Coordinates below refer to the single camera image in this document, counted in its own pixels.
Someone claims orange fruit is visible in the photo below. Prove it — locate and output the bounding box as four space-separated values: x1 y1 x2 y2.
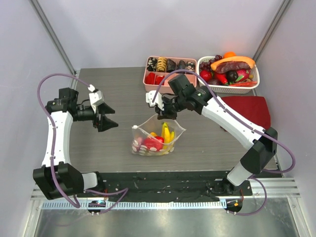
150 132 158 137

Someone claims clear polka dot zip bag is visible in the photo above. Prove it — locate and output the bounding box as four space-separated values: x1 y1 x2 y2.
131 115 186 157

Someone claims yellow banana bunch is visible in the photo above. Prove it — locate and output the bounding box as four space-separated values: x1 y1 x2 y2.
161 122 175 144

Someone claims purple red onion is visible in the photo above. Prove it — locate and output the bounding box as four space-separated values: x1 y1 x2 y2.
132 137 143 148

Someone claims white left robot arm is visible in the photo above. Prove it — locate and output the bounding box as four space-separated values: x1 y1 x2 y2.
33 88 118 200

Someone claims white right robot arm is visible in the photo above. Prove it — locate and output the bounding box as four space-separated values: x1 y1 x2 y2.
146 74 277 195

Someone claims pink compartment box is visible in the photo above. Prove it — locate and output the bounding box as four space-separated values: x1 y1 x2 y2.
143 56 197 93

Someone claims red apple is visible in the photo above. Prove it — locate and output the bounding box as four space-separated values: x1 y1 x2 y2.
199 70 213 82

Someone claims dark grapes bunch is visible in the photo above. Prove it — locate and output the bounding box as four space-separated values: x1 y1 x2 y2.
199 55 223 72

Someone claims red chili pepper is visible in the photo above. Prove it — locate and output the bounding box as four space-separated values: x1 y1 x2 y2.
214 72 229 86

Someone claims purple sweet potato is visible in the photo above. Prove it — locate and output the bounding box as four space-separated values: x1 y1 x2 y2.
215 61 251 74

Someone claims dark plum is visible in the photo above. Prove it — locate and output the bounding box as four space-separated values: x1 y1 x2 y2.
226 71 238 83

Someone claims white fruit basket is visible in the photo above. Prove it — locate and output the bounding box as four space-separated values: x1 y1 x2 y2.
196 52 260 94

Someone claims pink dragon fruit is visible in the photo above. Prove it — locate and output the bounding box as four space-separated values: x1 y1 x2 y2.
237 69 251 82

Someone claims small orange tangerine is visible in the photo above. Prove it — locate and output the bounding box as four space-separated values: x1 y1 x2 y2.
223 51 236 58

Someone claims red cloth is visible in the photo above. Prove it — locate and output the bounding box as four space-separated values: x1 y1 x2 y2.
222 96 271 129

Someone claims orange papaya slice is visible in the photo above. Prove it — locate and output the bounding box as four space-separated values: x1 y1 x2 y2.
210 56 255 70

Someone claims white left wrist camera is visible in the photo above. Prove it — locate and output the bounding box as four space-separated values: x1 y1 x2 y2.
88 84 104 111

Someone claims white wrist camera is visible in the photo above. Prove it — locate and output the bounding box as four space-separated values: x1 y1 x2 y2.
88 84 104 111
145 90 164 111

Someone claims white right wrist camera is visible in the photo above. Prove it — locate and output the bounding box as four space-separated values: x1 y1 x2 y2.
145 90 164 111

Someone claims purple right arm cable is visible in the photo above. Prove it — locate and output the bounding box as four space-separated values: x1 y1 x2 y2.
152 69 296 217

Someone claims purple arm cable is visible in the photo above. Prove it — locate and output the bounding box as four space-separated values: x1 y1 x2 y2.
152 69 296 217
37 73 129 227

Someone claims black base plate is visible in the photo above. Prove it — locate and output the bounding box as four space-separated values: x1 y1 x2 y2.
76 169 253 203

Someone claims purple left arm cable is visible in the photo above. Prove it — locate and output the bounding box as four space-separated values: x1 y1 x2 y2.
37 73 129 227

